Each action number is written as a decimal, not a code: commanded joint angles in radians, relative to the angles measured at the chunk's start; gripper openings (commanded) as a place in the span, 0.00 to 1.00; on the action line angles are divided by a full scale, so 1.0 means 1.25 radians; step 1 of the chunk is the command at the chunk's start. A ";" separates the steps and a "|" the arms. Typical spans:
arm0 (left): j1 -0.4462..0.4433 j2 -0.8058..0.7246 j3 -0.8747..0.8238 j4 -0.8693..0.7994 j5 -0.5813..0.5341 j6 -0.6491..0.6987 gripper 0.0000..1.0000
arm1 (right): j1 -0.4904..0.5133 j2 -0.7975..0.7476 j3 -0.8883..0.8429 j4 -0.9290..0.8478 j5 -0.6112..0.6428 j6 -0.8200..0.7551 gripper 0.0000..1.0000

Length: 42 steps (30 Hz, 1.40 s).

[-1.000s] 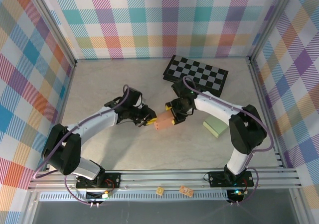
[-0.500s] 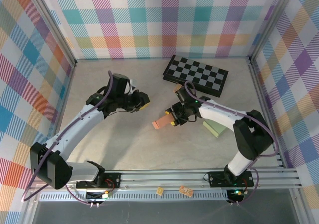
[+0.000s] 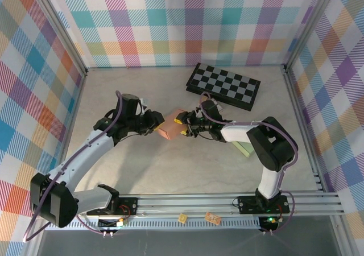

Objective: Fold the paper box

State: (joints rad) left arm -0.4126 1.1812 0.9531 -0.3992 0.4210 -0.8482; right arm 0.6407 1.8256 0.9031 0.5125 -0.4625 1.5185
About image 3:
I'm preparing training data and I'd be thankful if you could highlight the orange paper box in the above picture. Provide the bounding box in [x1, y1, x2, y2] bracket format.
[156, 109, 188, 141]

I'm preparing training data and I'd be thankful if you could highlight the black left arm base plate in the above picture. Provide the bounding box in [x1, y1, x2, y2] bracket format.
[86, 196, 139, 217]

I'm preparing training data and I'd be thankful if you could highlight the slotted grey cable duct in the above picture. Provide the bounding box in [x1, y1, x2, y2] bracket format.
[44, 218, 261, 230]

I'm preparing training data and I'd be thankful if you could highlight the black grey chessboard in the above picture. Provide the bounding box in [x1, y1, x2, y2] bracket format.
[186, 62, 262, 112]

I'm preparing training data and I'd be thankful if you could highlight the aluminium frame side rail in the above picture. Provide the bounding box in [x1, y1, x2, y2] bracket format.
[49, 67, 88, 197]
[283, 65, 327, 193]

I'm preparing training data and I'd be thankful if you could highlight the light green paper box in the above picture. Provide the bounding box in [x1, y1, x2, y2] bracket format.
[231, 141, 254, 158]

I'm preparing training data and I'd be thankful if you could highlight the black connector board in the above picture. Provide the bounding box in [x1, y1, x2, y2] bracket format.
[98, 218, 127, 230]
[259, 216, 279, 232]

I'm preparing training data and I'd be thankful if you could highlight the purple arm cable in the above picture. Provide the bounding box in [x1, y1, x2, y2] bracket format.
[22, 90, 126, 242]
[198, 92, 299, 236]

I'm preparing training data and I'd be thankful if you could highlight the aluminium frame cross rail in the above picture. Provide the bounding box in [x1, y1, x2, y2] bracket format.
[31, 192, 346, 220]

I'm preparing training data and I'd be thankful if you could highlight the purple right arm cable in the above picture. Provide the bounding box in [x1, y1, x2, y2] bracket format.
[198, 92, 299, 236]

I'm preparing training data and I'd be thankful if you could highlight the aluminium frame corner post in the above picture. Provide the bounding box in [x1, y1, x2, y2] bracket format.
[284, 0, 341, 69]
[27, 0, 88, 77]

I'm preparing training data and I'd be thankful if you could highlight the small orange printed card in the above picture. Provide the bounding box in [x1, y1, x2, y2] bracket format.
[204, 212, 221, 226]

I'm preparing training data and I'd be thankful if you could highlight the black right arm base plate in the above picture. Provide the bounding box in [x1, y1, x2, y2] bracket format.
[237, 195, 291, 214]

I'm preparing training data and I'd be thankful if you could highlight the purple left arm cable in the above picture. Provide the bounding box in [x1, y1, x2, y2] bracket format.
[22, 90, 126, 242]

